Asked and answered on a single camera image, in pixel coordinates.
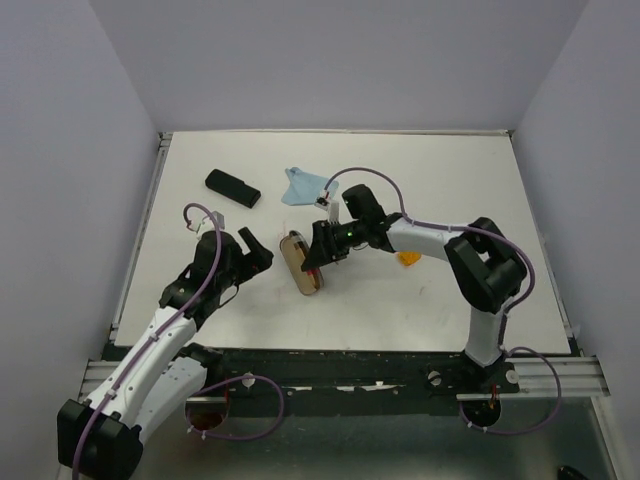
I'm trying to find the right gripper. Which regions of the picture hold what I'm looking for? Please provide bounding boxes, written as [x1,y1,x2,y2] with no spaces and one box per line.
[301,219,367,271]

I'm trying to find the plaid glasses case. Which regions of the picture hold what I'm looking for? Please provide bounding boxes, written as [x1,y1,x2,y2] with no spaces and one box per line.
[279,230,324,296]

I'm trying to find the blue cleaning cloth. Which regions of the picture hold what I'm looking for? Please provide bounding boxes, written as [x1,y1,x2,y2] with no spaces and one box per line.
[281,167,339,206]

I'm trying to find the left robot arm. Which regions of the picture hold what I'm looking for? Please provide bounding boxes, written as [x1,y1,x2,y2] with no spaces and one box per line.
[57,228,273,479]

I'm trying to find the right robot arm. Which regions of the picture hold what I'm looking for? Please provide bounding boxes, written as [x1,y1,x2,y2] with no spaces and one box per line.
[301,184,532,392]

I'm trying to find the orange sunglasses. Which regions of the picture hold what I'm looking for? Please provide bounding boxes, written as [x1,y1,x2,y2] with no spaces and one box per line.
[396,252,422,267]

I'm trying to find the black glasses case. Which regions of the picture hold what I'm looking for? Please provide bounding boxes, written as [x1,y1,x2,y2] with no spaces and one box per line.
[204,169,261,209]

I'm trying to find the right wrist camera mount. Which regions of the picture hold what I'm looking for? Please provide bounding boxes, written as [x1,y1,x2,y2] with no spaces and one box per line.
[314,190,339,224]

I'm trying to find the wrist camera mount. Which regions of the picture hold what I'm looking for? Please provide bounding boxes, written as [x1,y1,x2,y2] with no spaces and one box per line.
[191,211,225,240]
[314,190,339,224]

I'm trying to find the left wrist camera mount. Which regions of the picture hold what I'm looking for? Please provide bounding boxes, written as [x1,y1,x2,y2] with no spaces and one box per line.
[191,211,225,240]

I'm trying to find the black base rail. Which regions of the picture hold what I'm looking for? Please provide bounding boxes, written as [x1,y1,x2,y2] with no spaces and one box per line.
[102,343,521,419]

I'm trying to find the aluminium frame rail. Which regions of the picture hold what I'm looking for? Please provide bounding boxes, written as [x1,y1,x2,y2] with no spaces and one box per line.
[455,357,610,401]

